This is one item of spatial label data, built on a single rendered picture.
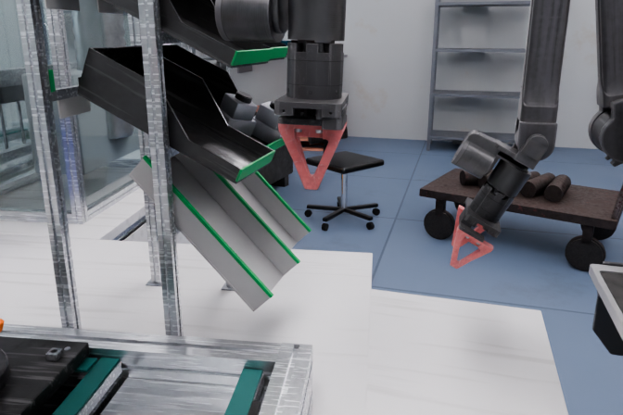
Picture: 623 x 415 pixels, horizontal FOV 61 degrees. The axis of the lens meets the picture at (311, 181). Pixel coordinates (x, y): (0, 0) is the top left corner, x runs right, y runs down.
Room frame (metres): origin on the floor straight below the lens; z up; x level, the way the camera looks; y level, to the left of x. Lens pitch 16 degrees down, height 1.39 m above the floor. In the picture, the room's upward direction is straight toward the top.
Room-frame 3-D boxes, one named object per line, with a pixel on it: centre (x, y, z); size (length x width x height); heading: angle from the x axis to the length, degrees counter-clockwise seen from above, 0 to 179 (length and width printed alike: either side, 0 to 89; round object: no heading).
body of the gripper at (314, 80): (0.55, 0.00, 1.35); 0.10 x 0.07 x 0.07; 172
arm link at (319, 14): (0.55, 0.00, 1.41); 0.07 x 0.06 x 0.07; 73
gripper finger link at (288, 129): (0.56, 0.00, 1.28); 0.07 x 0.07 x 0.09; 82
